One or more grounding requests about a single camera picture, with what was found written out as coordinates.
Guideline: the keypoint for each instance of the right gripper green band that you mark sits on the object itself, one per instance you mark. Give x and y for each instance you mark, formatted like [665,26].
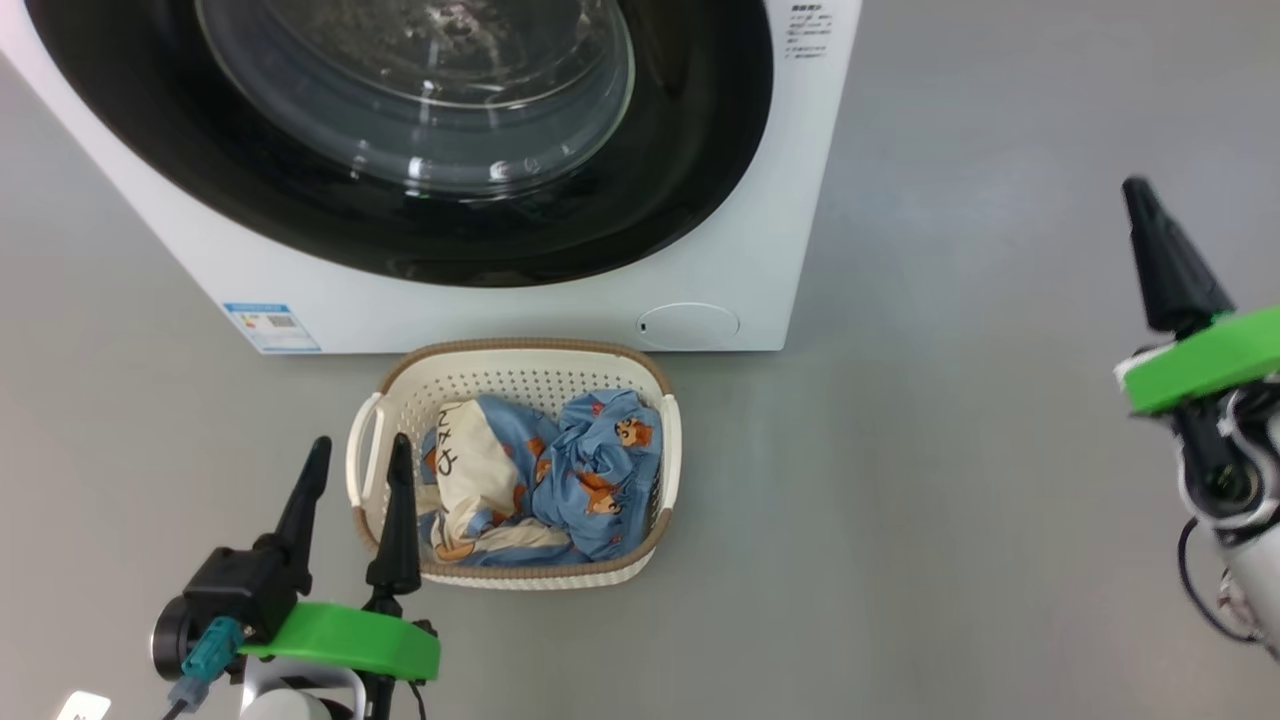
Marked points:
[1210,355]

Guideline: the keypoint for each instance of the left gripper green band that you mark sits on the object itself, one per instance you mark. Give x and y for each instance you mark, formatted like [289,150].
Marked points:
[350,640]

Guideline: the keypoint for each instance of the blue cartoon print garment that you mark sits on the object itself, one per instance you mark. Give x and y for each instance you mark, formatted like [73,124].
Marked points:
[600,470]

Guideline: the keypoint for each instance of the black round glass washer door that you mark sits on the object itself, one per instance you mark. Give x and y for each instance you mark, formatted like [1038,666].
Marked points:
[150,100]

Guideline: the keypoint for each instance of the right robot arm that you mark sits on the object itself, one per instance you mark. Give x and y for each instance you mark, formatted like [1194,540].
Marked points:
[1258,580]

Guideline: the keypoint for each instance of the cream plastic laundry basket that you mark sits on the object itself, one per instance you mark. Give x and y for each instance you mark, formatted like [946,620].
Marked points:
[520,375]

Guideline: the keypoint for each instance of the white front-load washing machine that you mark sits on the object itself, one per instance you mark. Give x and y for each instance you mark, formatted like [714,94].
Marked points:
[500,310]

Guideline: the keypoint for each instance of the blue energy label sticker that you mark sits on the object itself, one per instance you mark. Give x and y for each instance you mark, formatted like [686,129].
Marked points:
[272,328]

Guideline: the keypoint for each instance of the round white filter cover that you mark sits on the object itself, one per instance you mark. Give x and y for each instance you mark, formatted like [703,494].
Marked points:
[690,325]

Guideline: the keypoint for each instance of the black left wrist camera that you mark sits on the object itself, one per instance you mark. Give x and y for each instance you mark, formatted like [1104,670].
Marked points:
[235,590]

